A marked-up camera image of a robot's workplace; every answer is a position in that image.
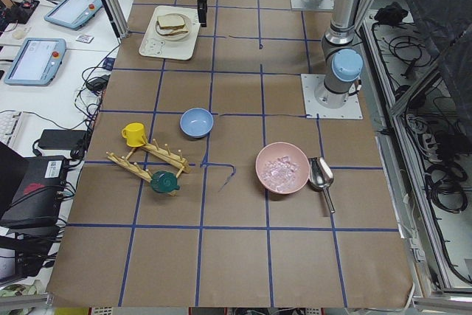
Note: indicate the bread slice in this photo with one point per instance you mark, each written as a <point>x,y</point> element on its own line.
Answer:
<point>171,22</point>
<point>171,31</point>

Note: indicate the cream bear serving tray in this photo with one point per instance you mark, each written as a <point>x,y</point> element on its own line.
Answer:
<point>153,46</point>

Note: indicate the far teach pendant tablet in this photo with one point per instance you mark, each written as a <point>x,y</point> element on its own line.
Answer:
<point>73,14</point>

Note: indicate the teach pendant tablet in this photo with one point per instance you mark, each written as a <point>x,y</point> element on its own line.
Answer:
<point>37,62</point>
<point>73,14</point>

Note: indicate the blue bowl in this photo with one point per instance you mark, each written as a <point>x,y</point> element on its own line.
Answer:
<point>196,122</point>

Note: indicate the yellow mug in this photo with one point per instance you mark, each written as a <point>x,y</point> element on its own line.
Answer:
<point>134,134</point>

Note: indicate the wooden cup rack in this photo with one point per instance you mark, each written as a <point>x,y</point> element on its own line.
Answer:
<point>162,155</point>

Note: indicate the near teach pendant tablet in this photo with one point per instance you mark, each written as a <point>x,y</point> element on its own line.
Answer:
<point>37,62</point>

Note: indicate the dark green mug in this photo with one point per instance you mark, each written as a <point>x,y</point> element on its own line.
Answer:
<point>164,182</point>

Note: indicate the pink bowl with ice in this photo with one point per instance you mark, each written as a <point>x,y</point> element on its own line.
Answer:
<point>282,168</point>

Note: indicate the metal ice scoop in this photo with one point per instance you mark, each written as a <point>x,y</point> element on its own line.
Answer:
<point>321,177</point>

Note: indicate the black computer box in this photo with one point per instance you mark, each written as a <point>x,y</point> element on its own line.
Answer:
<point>37,201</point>

